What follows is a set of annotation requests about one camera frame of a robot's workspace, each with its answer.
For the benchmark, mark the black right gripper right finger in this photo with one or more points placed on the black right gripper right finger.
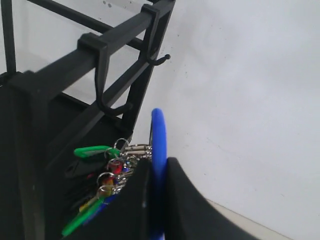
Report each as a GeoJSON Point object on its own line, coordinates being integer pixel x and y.
{"type": "Point", "coordinates": [189, 216]}

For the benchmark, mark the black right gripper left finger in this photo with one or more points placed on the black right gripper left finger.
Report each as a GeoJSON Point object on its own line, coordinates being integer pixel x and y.
{"type": "Point", "coordinates": [128, 216]}

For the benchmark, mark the colourful key tag bunch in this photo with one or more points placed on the colourful key tag bunch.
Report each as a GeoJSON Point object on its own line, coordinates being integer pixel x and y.
{"type": "Point", "coordinates": [122, 166]}

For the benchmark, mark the black two-tier metal rack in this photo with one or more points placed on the black two-tier metal rack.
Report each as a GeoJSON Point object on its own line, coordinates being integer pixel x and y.
{"type": "Point", "coordinates": [45, 115]}

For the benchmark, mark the black metal hook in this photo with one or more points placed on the black metal hook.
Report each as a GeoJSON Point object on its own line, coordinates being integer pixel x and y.
{"type": "Point", "coordinates": [101, 50]}
{"type": "Point", "coordinates": [150, 39]}

